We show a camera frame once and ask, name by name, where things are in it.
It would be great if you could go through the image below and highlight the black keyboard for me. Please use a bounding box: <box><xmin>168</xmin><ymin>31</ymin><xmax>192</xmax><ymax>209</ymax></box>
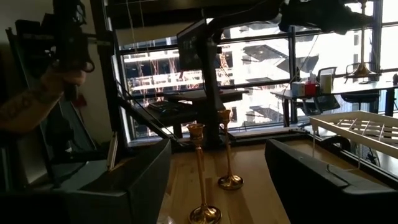
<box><xmin>148</xmin><ymin>101</ymin><xmax>180</xmax><ymax>113</ymax></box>

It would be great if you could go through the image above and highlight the dark office desk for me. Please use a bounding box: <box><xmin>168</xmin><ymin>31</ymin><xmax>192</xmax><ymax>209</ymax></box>
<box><xmin>164</xmin><ymin>89</ymin><xmax>250</xmax><ymax>138</ymax></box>

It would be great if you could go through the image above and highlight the pale blue box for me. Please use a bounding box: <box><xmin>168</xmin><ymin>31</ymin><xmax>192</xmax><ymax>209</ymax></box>
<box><xmin>291</xmin><ymin>81</ymin><xmax>306</xmax><ymax>98</ymax></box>

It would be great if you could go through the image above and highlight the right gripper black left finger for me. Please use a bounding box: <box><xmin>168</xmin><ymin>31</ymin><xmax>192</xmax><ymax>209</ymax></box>
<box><xmin>0</xmin><ymin>138</ymin><xmax>172</xmax><ymax>224</ymax></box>

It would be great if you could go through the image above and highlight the person's hand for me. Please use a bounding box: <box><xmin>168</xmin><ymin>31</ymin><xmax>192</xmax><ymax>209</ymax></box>
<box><xmin>40</xmin><ymin>67</ymin><xmax>88</xmax><ymax>96</ymax></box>

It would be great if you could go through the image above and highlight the white lattice shelf rack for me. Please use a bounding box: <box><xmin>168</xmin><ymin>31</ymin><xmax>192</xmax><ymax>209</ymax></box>
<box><xmin>309</xmin><ymin>111</ymin><xmax>398</xmax><ymax>170</ymax></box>

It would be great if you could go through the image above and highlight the black rig post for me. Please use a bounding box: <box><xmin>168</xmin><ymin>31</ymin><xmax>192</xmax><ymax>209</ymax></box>
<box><xmin>90</xmin><ymin>0</ymin><xmax>175</xmax><ymax>150</ymax></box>

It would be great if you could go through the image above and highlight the large glass window wall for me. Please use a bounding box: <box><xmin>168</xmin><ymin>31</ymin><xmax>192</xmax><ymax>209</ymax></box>
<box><xmin>114</xmin><ymin>0</ymin><xmax>398</xmax><ymax>141</ymax></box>

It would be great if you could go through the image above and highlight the white cylindrical container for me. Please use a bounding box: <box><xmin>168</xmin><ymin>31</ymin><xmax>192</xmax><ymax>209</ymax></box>
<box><xmin>320</xmin><ymin>73</ymin><xmax>333</xmax><ymax>94</ymax></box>

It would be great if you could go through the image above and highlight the office desk with black legs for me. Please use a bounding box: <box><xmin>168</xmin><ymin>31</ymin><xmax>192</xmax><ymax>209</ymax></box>
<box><xmin>270</xmin><ymin>79</ymin><xmax>398</xmax><ymax>125</ymax></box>

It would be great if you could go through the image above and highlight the person's forearm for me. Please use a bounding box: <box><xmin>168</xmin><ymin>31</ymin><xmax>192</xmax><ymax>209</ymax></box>
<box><xmin>0</xmin><ymin>83</ymin><xmax>68</xmax><ymax>134</ymax></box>

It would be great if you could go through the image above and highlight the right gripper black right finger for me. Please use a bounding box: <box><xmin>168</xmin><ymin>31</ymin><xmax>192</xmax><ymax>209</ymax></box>
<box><xmin>264</xmin><ymin>138</ymin><xmax>398</xmax><ymax>224</ymax></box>

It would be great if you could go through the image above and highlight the black computer monitor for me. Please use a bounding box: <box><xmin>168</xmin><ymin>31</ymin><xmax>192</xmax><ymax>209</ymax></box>
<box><xmin>176</xmin><ymin>18</ymin><xmax>218</xmax><ymax>72</ymax></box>

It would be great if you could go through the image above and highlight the tall gold candlestick holder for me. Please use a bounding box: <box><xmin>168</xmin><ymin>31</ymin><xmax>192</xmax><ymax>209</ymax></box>
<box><xmin>217</xmin><ymin>109</ymin><xmax>244</xmax><ymax>191</ymax></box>
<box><xmin>350</xmin><ymin>0</ymin><xmax>376</xmax><ymax>78</ymax></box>
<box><xmin>186</xmin><ymin>123</ymin><xmax>222</xmax><ymax>224</ymax></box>

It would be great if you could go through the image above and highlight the black office chair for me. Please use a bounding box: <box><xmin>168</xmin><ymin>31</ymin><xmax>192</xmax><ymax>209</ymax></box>
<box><xmin>317</xmin><ymin>66</ymin><xmax>338</xmax><ymax>78</ymax></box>
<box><xmin>345</xmin><ymin>62</ymin><xmax>368</xmax><ymax>77</ymax></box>

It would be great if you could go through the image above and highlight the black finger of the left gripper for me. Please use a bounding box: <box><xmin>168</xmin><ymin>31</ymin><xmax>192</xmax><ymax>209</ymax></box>
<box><xmin>337</xmin><ymin>6</ymin><xmax>375</xmax><ymax>35</ymax></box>

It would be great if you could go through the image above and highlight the red tissue box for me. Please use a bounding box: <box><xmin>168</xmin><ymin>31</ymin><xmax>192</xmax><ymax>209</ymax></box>
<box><xmin>304</xmin><ymin>81</ymin><xmax>318</xmax><ymax>96</ymax></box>

